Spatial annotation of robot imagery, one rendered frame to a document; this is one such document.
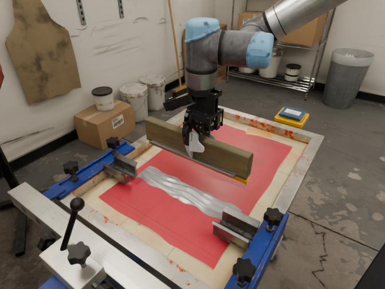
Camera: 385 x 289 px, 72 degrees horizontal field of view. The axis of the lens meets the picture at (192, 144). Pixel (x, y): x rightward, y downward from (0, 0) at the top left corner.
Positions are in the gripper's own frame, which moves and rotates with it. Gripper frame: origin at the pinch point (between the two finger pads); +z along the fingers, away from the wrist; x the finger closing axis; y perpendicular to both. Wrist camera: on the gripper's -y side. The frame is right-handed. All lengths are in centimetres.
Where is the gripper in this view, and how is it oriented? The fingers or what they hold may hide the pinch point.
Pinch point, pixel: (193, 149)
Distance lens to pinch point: 78.2
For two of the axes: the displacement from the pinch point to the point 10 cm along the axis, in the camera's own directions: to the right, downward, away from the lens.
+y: 8.2, 3.2, -4.7
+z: 0.0, 8.2, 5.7
